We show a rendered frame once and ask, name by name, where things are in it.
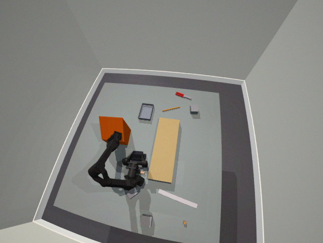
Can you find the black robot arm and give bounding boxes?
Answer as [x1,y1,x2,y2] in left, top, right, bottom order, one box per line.
[88,131,144,191]

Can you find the white flat bar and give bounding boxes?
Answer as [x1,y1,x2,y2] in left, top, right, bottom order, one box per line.
[158,189,198,208]

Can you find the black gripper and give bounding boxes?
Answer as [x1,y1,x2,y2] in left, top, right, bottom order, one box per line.
[122,153,148,172]

